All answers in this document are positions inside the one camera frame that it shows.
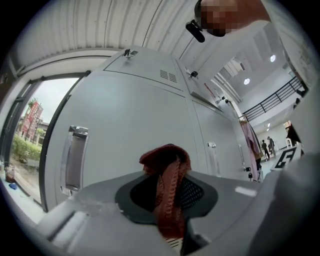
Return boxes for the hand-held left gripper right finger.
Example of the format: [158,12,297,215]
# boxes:
[182,171,266,256]

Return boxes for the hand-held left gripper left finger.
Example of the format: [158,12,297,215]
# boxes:
[37,171,181,256]

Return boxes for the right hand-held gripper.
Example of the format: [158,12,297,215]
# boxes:
[271,146,306,173]

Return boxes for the brown knitted cloth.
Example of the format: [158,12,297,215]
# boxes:
[138,143,193,241]

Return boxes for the grey metal locker cabinet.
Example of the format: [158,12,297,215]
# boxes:
[46,44,258,213]

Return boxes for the grey metal locker door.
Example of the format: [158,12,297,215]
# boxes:
[48,69,201,213]

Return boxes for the pink clothes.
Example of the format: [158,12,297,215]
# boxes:
[239,119,262,181]

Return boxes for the black metal railing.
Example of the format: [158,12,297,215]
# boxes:
[242,76,308,123]

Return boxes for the grey window sill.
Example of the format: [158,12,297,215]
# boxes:
[0,172,43,208]

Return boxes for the green hedge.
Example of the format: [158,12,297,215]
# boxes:
[11,133,42,162]

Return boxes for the clear cup with brown contents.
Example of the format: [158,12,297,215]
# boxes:
[3,161,17,183]

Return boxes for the person's head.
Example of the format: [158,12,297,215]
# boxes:
[196,0,271,38]

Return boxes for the black window frame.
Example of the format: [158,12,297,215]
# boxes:
[0,71,92,213]

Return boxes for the black head-worn camera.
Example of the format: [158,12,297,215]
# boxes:
[185,0,206,43]

